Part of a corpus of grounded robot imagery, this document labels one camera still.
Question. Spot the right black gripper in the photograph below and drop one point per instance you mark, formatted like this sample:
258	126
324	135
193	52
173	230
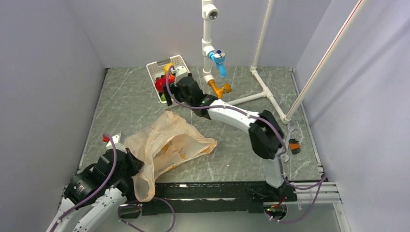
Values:
174	89

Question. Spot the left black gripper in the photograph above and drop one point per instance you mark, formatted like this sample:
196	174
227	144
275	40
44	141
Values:
136	164

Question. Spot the red fake peach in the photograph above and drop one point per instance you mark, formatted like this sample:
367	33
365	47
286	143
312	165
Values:
160	83

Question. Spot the orange translucent plastic bag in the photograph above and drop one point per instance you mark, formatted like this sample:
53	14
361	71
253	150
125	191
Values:
167	143

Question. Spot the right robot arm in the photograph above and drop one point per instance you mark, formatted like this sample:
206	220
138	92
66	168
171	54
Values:
266	136

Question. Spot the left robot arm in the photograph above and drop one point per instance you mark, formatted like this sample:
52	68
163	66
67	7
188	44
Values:
97	191

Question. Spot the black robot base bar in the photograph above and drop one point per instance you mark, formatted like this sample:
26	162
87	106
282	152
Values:
207	197

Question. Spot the yellow fake lemon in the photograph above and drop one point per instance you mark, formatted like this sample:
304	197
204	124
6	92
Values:
169	68

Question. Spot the white plastic basket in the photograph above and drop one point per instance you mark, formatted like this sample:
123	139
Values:
155	70

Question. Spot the orange plastic faucet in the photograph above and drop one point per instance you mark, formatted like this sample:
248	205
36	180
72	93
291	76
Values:
220	91

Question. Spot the blue plastic faucet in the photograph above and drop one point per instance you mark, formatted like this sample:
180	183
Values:
218	57

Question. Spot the silver wrench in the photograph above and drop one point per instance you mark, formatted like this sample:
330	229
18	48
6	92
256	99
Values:
284	154

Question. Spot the small orange black block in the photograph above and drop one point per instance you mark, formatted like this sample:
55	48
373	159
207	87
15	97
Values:
294	146

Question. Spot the white diagonal pole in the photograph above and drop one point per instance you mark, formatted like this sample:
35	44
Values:
312	79

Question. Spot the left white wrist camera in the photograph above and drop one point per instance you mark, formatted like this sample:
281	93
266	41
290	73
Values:
117	139

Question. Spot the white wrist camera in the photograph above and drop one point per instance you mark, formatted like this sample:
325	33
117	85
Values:
180	72
117	139

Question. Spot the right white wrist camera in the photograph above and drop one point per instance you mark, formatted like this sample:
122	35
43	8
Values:
180	72

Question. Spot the white pvc pipe frame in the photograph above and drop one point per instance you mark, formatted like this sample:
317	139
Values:
209	13

